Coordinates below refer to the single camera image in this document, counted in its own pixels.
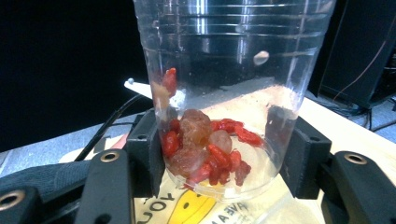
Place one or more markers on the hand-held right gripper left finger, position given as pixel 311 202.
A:
pixel 146 155

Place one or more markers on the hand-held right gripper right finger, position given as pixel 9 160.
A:
pixel 306 158

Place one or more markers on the dried red berries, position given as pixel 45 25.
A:
pixel 202 146

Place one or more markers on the clear plastic cup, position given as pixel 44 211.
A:
pixel 236 62

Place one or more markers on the clear packet with yellow print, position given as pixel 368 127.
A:
pixel 193 208

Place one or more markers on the black computer tower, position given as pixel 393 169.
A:
pixel 364 46

